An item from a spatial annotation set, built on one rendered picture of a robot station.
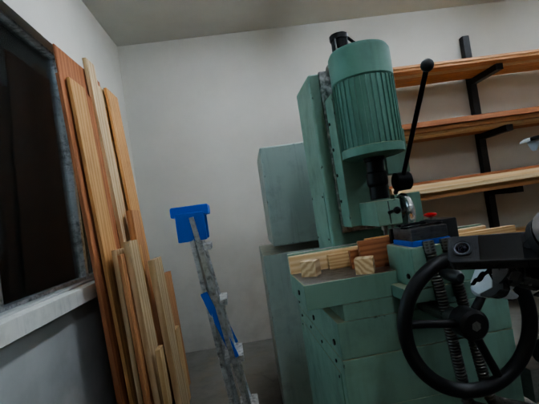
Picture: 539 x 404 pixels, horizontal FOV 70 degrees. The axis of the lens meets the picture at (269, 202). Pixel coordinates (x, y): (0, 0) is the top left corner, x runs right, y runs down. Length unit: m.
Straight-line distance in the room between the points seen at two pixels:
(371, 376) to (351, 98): 0.71
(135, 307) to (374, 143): 1.50
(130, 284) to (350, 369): 1.36
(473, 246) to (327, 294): 0.41
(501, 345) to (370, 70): 0.77
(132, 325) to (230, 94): 2.18
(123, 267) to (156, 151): 1.63
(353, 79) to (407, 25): 2.95
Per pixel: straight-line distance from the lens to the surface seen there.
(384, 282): 0.98
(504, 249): 0.63
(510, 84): 4.30
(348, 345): 0.98
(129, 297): 2.06
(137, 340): 2.11
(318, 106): 1.33
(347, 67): 1.12
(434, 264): 0.81
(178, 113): 3.51
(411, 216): 1.26
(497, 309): 1.13
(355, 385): 1.02
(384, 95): 1.11
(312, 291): 0.93
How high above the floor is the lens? 1.08
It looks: 2 degrees up
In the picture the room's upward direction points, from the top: 8 degrees counter-clockwise
